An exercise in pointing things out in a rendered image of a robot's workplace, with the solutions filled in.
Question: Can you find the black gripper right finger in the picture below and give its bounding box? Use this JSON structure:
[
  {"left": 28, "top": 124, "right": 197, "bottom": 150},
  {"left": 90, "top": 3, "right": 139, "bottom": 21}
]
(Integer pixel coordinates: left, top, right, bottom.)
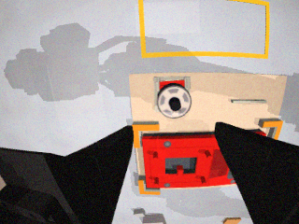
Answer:
[{"left": 214, "top": 120, "right": 299, "bottom": 224}]

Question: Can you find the yellow rectangular outline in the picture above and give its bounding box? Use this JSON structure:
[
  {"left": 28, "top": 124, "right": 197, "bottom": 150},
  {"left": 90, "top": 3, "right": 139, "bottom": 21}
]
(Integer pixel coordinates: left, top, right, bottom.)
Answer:
[{"left": 138, "top": 0, "right": 270, "bottom": 59}]

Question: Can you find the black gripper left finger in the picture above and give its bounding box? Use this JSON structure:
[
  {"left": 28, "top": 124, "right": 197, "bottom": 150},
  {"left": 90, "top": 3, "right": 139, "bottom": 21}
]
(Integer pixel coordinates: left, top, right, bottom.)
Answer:
[{"left": 0, "top": 126, "right": 135, "bottom": 224}]

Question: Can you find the black wheel with grey hub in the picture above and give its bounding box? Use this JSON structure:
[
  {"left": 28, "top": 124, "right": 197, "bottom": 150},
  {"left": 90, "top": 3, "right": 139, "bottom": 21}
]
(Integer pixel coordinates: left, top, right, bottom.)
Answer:
[{"left": 157, "top": 82, "right": 192, "bottom": 119}]

